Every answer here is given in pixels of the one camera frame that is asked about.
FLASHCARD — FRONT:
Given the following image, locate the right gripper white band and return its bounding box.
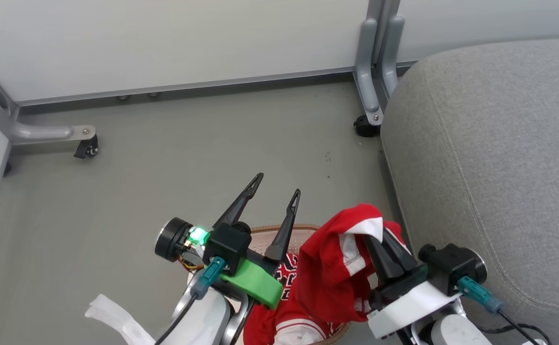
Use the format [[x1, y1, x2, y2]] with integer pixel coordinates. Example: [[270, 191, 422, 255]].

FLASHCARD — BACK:
[[365, 227, 463, 339]]

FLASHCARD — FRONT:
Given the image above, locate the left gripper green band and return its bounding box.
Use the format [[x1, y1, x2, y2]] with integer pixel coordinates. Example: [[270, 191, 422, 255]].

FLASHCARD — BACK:
[[155, 172, 302, 310]]

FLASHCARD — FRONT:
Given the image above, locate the red white jersey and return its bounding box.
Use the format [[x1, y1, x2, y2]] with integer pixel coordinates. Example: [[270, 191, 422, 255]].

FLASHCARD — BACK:
[[244, 204, 407, 345]]

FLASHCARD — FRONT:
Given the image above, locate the cream perforated laundry basket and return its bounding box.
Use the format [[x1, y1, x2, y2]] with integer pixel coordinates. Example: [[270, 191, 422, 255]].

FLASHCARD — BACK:
[[247, 223, 352, 345]]

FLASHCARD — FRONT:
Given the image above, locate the black caster wheel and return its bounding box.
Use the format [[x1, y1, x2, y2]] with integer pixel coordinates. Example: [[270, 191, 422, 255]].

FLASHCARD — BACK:
[[354, 115, 382, 138], [73, 135, 99, 160]]

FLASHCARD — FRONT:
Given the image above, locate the grey fabric sofa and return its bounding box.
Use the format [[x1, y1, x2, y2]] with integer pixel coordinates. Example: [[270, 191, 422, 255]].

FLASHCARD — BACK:
[[380, 37, 559, 345]]

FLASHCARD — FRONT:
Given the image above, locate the white crumpled cloth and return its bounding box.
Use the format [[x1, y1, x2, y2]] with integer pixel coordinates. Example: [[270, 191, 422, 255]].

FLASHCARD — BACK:
[[84, 294, 158, 345]]

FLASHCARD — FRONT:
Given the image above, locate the grey metal partition leg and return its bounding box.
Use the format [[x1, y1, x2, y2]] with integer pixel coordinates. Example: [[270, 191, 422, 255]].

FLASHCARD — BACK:
[[0, 57, 97, 147], [354, 0, 405, 127]]

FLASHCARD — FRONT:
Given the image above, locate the black left cable teal plug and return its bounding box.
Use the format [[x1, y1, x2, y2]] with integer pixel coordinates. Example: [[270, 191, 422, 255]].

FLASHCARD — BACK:
[[155, 256, 226, 345]]

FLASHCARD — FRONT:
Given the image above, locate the black cable teal plug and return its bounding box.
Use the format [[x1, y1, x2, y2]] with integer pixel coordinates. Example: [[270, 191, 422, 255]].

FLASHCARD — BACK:
[[457, 276, 553, 345], [155, 256, 226, 345]]

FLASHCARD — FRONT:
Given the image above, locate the black right cable teal plug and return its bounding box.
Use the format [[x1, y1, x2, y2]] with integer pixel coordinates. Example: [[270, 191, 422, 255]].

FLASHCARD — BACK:
[[457, 276, 553, 345]]

